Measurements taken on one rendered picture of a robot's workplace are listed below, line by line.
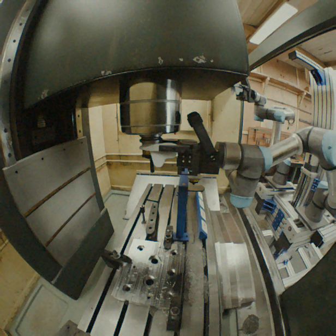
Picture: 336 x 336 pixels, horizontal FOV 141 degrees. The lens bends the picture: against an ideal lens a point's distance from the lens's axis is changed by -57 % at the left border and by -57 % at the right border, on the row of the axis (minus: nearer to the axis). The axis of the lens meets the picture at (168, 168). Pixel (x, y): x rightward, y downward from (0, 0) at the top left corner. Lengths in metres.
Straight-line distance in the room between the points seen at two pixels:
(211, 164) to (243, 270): 0.73
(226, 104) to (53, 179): 1.42
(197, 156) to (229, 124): 1.12
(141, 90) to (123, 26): 0.15
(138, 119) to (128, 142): 1.23
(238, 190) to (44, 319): 1.29
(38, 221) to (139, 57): 0.61
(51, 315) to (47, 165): 0.95
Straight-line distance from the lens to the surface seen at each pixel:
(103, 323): 0.63
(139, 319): 0.60
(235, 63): 0.26
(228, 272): 0.88
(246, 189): 0.41
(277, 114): 0.89
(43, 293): 1.24
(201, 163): 0.36
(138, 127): 0.29
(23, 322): 1.33
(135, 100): 0.29
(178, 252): 0.60
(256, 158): 0.38
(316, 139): 0.60
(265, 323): 0.97
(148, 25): 0.30
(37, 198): 0.60
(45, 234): 0.66
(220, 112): 1.40
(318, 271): 0.69
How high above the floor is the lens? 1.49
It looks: 22 degrees down
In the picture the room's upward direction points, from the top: straight up
